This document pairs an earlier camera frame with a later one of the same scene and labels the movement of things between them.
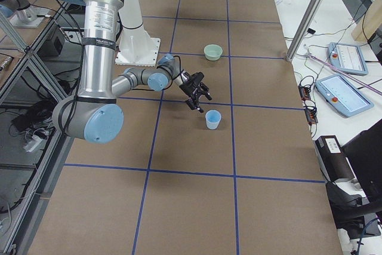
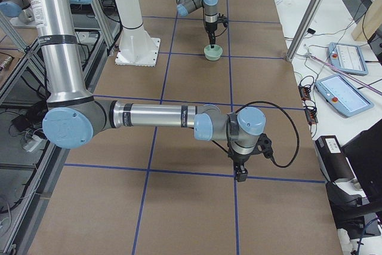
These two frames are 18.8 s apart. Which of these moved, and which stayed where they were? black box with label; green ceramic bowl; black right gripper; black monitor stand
Moved: black right gripper
Stayed: black monitor stand; black box with label; green ceramic bowl
